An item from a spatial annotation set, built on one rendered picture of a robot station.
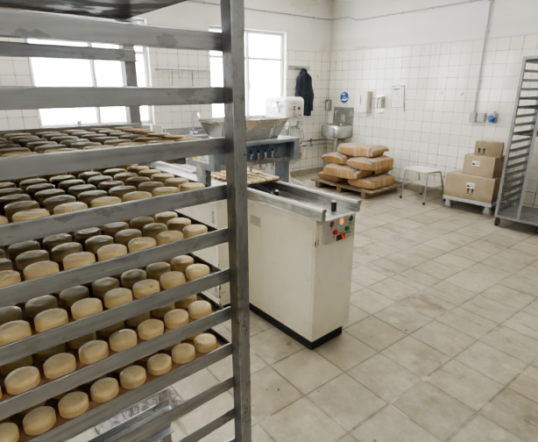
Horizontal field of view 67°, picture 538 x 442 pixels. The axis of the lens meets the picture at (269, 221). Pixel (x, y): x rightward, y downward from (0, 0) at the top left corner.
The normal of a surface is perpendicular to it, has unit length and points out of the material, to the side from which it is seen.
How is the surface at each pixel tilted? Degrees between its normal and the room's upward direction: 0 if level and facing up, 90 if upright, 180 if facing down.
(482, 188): 89
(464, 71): 90
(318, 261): 90
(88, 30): 90
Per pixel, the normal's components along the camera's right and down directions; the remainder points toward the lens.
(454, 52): -0.80, 0.18
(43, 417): 0.00, -0.95
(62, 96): 0.66, 0.23
